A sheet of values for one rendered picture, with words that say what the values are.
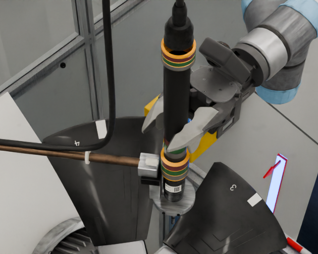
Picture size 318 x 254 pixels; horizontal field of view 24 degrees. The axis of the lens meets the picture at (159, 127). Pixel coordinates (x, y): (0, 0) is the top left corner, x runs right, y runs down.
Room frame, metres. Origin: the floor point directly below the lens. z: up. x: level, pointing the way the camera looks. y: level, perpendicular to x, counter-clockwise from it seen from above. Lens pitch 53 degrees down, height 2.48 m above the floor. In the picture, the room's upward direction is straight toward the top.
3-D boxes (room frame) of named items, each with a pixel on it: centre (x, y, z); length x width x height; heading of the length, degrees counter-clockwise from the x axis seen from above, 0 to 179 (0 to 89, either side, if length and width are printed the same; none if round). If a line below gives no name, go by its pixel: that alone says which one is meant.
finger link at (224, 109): (0.64, -0.08, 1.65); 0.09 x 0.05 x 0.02; 147
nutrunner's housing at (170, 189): (0.62, -0.02, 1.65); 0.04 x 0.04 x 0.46
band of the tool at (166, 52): (0.62, -0.02, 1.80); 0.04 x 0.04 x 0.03
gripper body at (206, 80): (0.70, -0.10, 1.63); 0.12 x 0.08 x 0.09; 137
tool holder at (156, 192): (0.62, -0.01, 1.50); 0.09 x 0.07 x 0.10; 82
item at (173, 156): (0.62, -0.02, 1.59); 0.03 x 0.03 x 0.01
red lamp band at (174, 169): (0.62, -0.02, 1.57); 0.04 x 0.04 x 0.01
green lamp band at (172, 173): (0.62, -0.02, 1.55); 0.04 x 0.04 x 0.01
